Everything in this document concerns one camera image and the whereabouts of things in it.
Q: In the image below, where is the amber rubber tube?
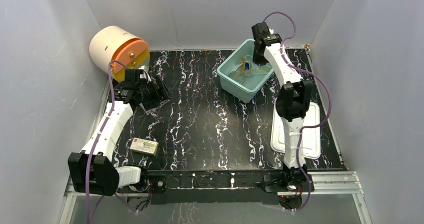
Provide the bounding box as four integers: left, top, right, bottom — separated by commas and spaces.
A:
229, 57, 272, 83

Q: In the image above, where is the mint green plastic bin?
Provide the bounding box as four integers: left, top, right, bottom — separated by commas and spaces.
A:
217, 39, 274, 103

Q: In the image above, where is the white red slide box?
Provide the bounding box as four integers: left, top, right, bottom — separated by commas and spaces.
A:
129, 138, 159, 156

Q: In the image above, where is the white plastic bin lid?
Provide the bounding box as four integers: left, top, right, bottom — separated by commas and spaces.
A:
270, 102, 321, 159

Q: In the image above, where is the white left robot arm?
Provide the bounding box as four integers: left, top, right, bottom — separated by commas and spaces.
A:
67, 69, 172, 196

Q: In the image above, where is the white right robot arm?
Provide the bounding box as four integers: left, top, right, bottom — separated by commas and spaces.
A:
251, 22, 312, 191

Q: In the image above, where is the white orange cylinder drum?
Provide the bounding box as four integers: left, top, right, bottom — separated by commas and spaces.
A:
88, 26, 150, 82

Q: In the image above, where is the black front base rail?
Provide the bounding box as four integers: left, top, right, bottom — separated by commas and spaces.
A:
102, 169, 332, 206

